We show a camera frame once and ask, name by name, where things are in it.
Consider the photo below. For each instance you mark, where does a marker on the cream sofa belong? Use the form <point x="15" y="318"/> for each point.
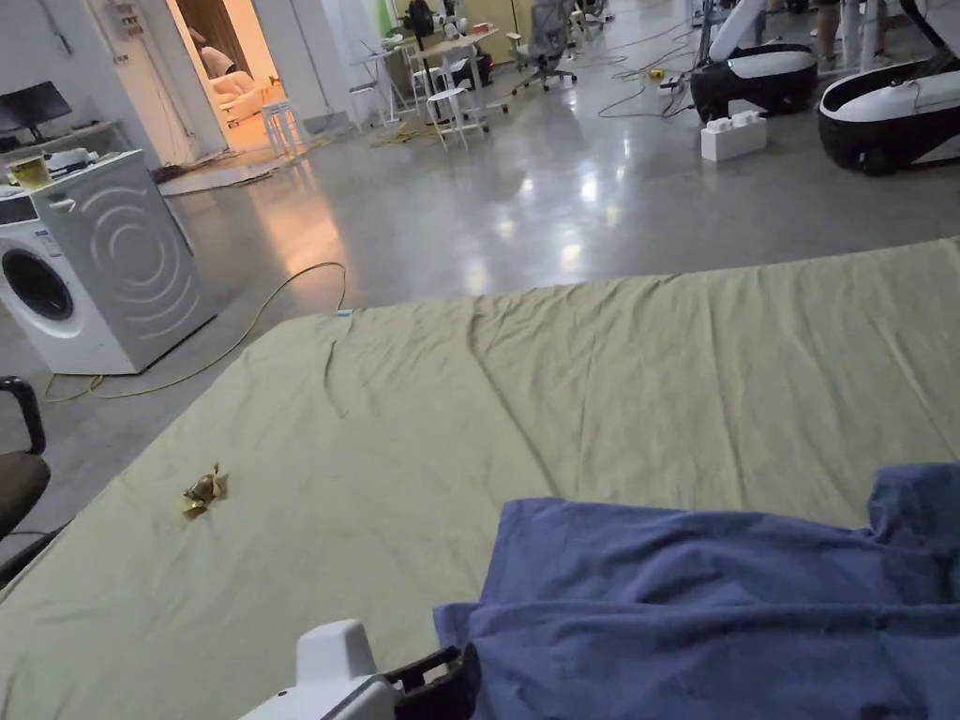
<point x="236" y="86"/>

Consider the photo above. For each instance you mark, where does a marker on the black and white robot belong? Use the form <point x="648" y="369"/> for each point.
<point x="892" y="112"/>
<point x="757" y="71"/>

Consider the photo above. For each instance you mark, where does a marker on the white washing machine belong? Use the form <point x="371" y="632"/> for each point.
<point x="112" y="270"/>

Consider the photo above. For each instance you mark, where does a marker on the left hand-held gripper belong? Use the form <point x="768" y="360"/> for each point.
<point x="337" y="660"/>

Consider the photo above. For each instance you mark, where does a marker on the blue shirt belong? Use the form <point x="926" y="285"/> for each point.
<point x="690" y="600"/>

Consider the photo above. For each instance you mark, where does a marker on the desk with black monitor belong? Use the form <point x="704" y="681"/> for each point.
<point x="34" y="112"/>

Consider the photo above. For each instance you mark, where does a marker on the white block-shaped box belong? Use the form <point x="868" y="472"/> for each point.
<point x="735" y="139"/>

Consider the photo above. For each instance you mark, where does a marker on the bed with pale green sheet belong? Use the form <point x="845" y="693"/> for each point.
<point x="420" y="450"/>

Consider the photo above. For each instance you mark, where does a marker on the crumpled gold foil wrapper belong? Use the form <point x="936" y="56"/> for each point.
<point x="204" y="491"/>

